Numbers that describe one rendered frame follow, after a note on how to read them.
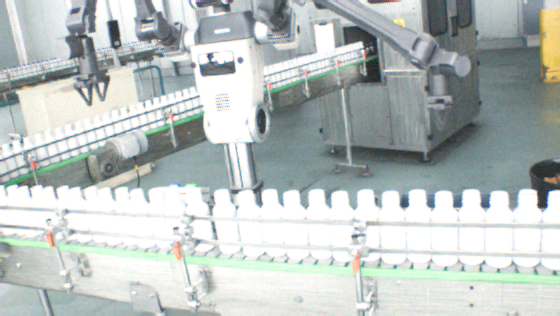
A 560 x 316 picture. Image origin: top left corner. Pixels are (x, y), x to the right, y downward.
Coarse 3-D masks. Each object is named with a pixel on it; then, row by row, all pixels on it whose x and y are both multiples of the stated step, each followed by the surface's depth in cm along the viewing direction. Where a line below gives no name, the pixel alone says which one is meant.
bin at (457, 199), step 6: (402, 198) 169; (408, 198) 169; (426, 198) 167; (432, 198) 166; (456, 198) 163; (480, 198) 160; (486, 198) 159; (402, 204) 169; (408, 204) 170; (426, 204) 167; (432, 204) 167; (456, 204) 164; (462, 204) 163; (480, 204) 161; (486, 204) 160
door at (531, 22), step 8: (528, 0) 1113; (536, 0) 1107; (528, 8) 1118; (536, 8) 1112; (528, 16) 1123; (536, 16) 1117; (528, 24) 1129; (536, 24) 1122; (528, 32) 1134; (536, 32) 1127; (528, 40) 1139; (536, 40) 1132
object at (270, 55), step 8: (256, 0) 755; (288, 0) 810; (256, 8) 756; (264, 48) 777; (272, 48) 791; (264, 56) 778; (272, 56) 792; (280, 56) 807; (288, 56) 822; (296, 56) 836; (264, 64) 780; (272, 64) 794
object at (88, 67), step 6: (78, 60) 152; (84, 60) 151; (90, 60) 151; (96, 60) 153; (84, 66) 151; (90, 66) 152; (96, 66) 153; (84, 72) 152; (90, 72) 152; (96, 72) 153; (72, 78) 152; (78, 78) 152; (84, 78) 150; (90, 78) 154
